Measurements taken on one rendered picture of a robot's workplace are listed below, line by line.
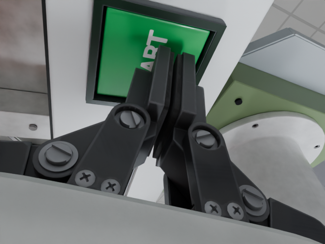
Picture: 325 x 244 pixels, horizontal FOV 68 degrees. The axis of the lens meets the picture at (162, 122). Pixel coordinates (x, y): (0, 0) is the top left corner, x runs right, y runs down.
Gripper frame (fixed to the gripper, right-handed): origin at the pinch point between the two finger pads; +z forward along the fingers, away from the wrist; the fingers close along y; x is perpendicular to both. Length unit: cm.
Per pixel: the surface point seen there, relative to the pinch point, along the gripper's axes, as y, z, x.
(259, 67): 13.3, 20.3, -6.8
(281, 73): 16.9, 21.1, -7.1
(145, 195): 2.1, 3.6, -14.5
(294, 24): 65, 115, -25
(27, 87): -10.7, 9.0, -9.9
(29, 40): -10.1, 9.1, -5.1
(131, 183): 0.4, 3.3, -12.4
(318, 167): 168, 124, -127
